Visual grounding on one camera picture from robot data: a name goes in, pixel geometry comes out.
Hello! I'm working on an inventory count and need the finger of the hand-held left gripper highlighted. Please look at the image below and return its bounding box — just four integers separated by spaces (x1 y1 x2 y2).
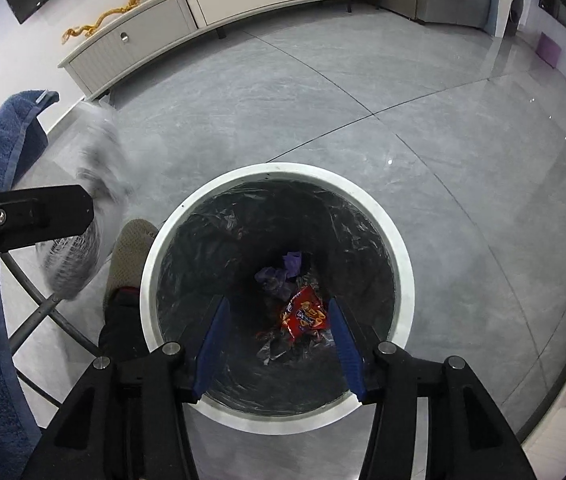
0 185 94 261

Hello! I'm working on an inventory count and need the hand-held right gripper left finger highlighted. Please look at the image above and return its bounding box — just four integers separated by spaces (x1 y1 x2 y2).
22 296 231 480

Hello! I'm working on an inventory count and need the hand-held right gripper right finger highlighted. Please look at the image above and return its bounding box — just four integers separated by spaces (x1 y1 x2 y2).
327 297 536 480

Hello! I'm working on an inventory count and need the white round trash bin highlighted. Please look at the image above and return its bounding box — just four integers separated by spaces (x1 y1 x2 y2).
140 162 416 431

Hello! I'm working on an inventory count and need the red snack packet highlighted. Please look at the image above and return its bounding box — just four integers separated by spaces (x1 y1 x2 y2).
279 284 334 343

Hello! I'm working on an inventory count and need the person's leg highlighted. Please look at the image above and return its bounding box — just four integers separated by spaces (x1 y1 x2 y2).
98 287 151 366

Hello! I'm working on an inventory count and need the person's beige slipper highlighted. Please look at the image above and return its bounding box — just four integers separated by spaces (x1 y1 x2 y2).
104 219 160 306

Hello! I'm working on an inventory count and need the purple wrapper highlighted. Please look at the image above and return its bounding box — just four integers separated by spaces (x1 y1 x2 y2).
255 251 304 296

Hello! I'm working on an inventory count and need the black bin liner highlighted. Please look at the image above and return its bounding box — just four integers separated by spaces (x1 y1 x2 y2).
155 172 401 406

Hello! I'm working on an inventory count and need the golden dragon figurine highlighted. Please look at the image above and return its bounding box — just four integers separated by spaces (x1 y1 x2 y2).
61 0 159 43

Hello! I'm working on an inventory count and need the grey TV cabinet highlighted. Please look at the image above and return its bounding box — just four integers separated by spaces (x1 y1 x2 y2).
58 0 386 101

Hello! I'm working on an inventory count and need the purple bin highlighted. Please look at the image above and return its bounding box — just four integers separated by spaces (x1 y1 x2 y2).
536 31 562 68

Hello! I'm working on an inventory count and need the metal table frame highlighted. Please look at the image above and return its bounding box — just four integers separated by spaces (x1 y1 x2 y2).
0 252 108 411

